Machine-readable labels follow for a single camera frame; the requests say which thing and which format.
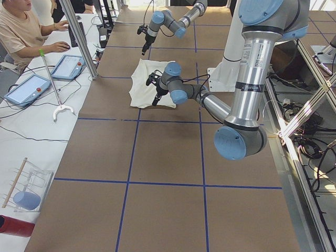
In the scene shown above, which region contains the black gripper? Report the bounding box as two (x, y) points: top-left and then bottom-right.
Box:
(142, 35), (155, 55)
(152, 86), (168, 106)

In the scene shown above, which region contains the cream long sleeve shirt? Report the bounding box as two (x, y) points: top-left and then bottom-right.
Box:
(129, 59), (169, 108)

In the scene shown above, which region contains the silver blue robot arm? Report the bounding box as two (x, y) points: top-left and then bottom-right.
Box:
(137, 0), (208, 55)
(146, 1), (310, 160)

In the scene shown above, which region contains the black power adapter box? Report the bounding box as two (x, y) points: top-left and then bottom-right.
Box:
(98, 27), (109, 48)

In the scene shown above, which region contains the black keyboard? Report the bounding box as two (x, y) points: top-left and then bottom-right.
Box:
(68, 22), (87, 48)

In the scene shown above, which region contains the far blue teach pendant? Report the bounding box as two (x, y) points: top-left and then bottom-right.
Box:
(51, 55), (85, 81)

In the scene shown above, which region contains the blue teach pendant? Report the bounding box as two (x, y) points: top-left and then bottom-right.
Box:
(4, 75), (51, 107)
(51, 55), (85, 81)

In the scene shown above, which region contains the metal reacher grabber tool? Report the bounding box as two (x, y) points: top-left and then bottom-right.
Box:
(38, 49), (75, 123)

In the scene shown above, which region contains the person in beige shirt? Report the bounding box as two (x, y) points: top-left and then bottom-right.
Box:
(1, 1), (70, 72)

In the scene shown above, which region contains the near blue teach pendant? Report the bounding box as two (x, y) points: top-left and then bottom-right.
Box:
(4, 75), (51, 107)

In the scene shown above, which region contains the clear acrylic rack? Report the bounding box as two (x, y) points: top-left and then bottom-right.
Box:
(1, 160), (54, 212)

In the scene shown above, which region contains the wooden stick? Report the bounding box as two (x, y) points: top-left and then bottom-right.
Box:
(2, 157), (28, 208)

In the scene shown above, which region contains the blue plastic cup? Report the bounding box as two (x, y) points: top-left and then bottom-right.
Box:
(13, 191), (41, 211)

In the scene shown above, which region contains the red cylinder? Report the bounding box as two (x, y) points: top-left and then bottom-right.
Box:
(1, 215), (35, 237)

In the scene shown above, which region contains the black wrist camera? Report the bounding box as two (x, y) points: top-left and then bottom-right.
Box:
(137, 25), (148, 35)
(145, 70), (161, 86)

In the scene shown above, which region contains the black cable on desk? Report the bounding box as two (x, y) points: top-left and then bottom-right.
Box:
(0, 65), (82, 144)

